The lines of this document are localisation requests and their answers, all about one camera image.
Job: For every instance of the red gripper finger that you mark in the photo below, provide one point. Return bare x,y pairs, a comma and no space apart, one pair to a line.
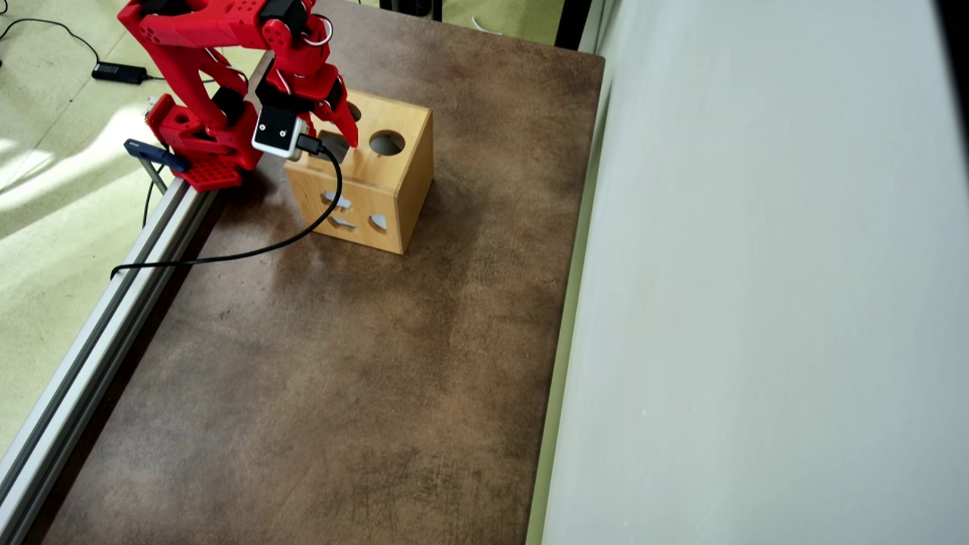
310,125
339,117

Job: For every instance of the red robot arm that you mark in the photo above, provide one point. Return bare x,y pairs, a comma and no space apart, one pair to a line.
189,30

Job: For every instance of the wooden shape sorter box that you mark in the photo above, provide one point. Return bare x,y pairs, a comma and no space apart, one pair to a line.
378,182

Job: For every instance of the black furniture base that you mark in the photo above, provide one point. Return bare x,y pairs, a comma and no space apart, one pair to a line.
412,7

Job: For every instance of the blue clamp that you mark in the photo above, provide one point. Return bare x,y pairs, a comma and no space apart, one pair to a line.
155,154

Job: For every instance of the black power adapter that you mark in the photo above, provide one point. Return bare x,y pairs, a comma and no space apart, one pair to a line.
119,73

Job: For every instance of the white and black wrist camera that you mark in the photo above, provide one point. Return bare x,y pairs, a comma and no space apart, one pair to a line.
276,132

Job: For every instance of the dark vertical post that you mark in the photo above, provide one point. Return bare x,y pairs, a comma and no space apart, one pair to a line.
571,23

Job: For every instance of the aluminium profile rail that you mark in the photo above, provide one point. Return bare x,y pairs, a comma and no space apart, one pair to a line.
91,341

